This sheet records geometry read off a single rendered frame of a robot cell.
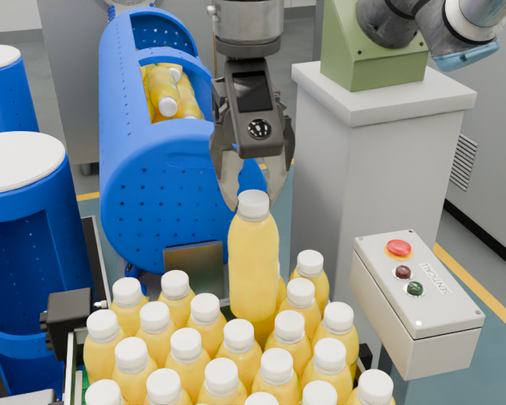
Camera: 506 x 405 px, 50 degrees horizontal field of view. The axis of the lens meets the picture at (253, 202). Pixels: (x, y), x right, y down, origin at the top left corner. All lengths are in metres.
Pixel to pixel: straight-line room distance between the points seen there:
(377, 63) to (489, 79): 1.41
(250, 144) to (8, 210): 0.77
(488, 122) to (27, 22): 4.56
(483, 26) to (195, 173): 0.57
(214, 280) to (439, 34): 0.62
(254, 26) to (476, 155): 2.25
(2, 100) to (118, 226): 1.12
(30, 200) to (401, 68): 0.86
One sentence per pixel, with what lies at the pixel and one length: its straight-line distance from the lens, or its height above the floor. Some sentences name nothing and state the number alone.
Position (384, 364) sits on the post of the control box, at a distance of 0.93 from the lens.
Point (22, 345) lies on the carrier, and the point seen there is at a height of 0.60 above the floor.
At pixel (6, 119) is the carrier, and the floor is 0.86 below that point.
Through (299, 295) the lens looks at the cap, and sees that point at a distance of 0.77.
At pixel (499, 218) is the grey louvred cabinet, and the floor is 0.20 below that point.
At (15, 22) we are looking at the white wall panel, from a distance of 6.01.
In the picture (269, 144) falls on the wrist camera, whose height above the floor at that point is 1.36.
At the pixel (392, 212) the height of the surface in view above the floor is 0.85.
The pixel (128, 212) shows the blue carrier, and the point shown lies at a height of 1.11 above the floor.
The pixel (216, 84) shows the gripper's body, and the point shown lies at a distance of 0.65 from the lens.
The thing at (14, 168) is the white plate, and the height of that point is 1.04.
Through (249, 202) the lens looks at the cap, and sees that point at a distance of 0.66.
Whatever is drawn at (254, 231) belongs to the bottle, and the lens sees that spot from 0.67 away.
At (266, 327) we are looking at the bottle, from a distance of 0.86.
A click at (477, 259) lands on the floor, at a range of 2.77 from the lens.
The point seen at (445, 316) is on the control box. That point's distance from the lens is 0.75.
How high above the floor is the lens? 1.60
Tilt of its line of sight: 33 degrees down
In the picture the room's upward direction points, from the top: straight up
